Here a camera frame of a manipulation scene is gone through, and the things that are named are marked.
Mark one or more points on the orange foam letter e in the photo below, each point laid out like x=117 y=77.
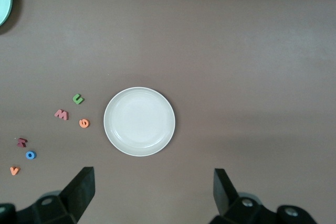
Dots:
x=81 y=123

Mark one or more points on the beige round plate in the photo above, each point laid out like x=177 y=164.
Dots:
x=139 y=121

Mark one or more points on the green foam letter u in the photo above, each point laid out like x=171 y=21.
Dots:
x=76 y=101

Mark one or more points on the brown table cover sheet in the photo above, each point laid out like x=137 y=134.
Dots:
x=236 y=51

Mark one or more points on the orange foam letter v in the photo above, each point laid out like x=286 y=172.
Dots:
x=14 y=172

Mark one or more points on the pink foam letter w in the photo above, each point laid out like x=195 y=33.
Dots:
x=63 y=116

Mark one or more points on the blue foam letter o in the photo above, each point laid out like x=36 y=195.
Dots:
x=27 y=155

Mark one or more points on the dark red foam letter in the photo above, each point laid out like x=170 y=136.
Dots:
x=21 y=143

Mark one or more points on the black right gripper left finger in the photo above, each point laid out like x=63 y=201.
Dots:
x=78 y=190

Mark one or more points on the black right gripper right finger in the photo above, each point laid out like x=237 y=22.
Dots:
x=223 y=195

